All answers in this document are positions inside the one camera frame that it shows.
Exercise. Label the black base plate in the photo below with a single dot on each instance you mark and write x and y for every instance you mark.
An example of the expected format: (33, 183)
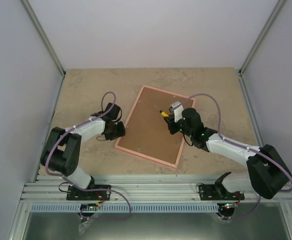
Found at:
(103, 194)
(209, 192)

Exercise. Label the yellow handled screwdriver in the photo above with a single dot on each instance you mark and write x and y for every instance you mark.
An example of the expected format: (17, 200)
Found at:
(162, 112)

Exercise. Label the aluminium rail base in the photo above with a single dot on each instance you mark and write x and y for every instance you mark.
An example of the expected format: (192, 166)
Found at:
(152, 188)

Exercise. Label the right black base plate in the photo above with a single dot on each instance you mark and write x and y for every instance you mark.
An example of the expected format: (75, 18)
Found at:
(209, 192)

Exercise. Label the left aluminium corner post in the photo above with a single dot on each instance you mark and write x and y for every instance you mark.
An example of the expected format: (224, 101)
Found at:
(38, 27)

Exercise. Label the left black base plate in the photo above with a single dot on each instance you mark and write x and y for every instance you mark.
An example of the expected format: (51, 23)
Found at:
(103, 194)

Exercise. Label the grey slotted cable duct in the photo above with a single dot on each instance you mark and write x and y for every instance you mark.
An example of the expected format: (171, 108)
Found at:
(124, 208)

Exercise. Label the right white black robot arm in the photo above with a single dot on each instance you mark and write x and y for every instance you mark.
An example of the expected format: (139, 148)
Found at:
(267, 173)

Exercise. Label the right aluminium corner post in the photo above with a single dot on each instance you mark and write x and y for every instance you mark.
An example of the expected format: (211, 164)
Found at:
(263, 34)

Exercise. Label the aluminium corner post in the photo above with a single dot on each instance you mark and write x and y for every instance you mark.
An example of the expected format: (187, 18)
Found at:
(38, 27)
(263, 34)

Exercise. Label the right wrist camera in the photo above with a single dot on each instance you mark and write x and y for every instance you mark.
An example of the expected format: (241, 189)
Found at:
(176, 109)

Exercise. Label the pink wooden photo frame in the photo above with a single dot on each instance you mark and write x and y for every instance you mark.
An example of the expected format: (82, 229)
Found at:
(147, 135)

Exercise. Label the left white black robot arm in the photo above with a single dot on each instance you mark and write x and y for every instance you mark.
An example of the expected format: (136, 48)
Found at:
(60, 155)

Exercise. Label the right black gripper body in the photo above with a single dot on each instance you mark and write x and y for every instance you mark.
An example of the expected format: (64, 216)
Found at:
(173, 130)

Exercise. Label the clear plastic bag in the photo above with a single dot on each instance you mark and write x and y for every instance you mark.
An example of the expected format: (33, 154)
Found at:
(84, 224)

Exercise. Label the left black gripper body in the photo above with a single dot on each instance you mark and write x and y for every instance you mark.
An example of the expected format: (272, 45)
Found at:
(116, 132)

